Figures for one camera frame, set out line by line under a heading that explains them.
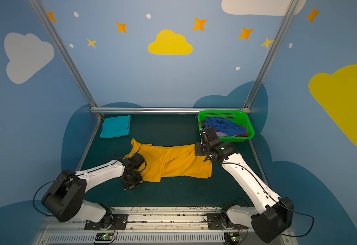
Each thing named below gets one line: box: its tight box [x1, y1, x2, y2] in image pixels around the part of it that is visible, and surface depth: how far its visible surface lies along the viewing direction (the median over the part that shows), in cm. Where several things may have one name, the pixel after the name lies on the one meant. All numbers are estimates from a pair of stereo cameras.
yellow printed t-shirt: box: [124, 138, 213, 183], surface depth 91 cm
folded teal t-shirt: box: [99, 114, 132, 139], surface depth 117 cm
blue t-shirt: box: [202, 117, 248, 136], surface depth 109 cm
